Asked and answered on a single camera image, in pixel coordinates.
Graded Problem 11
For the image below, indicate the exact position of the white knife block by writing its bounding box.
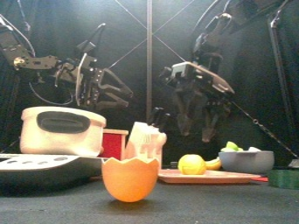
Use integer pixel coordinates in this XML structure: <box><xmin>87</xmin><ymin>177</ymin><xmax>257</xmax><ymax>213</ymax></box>
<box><xmin>124</xmin><ymin>121</ymin><xmax>168</xmax><ymax>170</ymax></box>

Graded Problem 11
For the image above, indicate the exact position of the green toy fruit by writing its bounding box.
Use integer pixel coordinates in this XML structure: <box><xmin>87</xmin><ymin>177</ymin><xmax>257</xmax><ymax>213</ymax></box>
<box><xmin>218</xmin><ymin>141</ymin><xmax>244</xmax><ymax>153</ymax></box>

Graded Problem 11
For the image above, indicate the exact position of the yellow toy banana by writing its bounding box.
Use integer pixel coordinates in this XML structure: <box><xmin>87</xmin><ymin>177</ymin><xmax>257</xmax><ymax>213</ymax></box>
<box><xmin>202</xmin><ymin>157</ymin><xmax>222</xmax><ymax>172</ymax></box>

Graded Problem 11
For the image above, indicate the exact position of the red wooden box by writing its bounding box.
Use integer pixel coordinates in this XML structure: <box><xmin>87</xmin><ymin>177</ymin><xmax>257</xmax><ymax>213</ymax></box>
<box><xmin>97</xmin><ymin>129</ymin><xmax>129</xmax><ymax>161</ymax></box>

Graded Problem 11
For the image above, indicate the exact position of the yellow toy lemon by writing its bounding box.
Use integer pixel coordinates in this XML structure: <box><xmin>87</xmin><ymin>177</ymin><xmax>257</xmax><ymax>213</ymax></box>
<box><xmin>176</xmin><ymin>153</ymin><xmax>208</xmax><ymax>176</ymax></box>

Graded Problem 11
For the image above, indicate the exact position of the grey bowl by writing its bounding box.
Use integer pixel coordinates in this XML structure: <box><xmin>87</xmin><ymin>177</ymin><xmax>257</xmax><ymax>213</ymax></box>
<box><xmin>217</xmin><ymin>150</ymin><xmax>276</xmax><ymax>175</ymax></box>

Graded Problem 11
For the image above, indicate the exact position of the wooden cutting board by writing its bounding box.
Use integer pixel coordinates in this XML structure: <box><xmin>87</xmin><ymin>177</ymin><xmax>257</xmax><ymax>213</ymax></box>
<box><xmin>156</xmin><ymin>168</ymin><xmax>261</xmax><ymax>185</ymax></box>

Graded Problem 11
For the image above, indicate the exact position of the orange cracked eggshell cup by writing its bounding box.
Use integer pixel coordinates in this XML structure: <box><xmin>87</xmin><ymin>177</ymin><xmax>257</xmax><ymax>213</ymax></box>
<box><xmin>99</xmin><ymin>156</ymin><xmax>161</xmax><ymax>203</ymax></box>

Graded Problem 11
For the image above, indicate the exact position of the green plastic box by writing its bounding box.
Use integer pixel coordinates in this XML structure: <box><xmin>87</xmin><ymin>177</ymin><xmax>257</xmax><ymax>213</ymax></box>
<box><xmin>265</xmin><ymin>169</ymin><xmax>299</xmax><ymax>190</ymax></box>

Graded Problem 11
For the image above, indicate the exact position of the grey toy stove top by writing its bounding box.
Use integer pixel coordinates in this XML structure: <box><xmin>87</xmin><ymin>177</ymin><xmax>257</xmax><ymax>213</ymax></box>
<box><xmin>0</xmin><ymin>152</ymin><xmax>108</xmax><ymax>191</ymax></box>

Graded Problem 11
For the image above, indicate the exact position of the black knife handle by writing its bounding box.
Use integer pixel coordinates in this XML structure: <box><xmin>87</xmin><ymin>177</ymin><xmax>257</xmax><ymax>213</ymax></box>
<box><xmin>149</xmin><ymin>107</ymin><xmax>164</xmax><ymax>127</ymax></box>
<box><xmin>157</xmin><ymin>112</ymin><xmax>172</xmax><ymax>132</ymax></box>

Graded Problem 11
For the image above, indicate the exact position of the vertical metal frame pole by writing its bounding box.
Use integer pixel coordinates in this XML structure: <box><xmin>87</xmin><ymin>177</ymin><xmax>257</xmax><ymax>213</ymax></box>
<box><xmin>144</xmin><ymin>0</ymin><xmax>154</xmax><ymax>121</ymax></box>

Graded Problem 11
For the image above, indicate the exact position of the black metal frame bar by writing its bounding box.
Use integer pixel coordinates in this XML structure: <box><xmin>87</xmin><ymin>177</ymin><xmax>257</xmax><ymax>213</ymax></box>
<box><xmin>265</xmin><ymin>11</ymin><xmax>299</xmax><ymax>147</ymax></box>

